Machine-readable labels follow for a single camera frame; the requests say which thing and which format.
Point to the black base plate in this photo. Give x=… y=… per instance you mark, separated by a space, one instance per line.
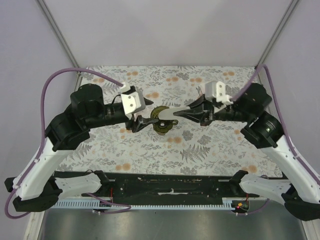
x=157 y=189

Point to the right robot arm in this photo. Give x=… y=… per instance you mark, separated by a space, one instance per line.
x=300 y=194

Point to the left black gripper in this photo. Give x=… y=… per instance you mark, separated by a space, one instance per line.
x=141 y=123

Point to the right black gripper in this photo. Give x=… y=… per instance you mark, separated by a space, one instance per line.
x=197 y=116

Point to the floral patterned table mat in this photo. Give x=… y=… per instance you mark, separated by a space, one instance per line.
x=187 y=149

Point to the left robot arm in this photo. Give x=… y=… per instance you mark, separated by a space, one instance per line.
x=36 y=189

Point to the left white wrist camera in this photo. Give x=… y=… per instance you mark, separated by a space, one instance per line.
x=132 y=101

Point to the green glass dripper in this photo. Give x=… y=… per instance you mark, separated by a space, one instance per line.
x=161 y=127

